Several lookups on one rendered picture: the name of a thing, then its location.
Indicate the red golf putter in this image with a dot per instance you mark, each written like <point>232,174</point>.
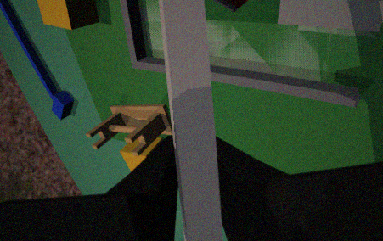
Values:
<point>188,77</point>

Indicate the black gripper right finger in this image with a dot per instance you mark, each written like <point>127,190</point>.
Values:
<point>261,203</point>

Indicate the green putting mat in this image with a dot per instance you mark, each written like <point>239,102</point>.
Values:
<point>289,133</point>

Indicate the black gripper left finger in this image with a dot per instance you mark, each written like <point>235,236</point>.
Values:
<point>141,207</point>

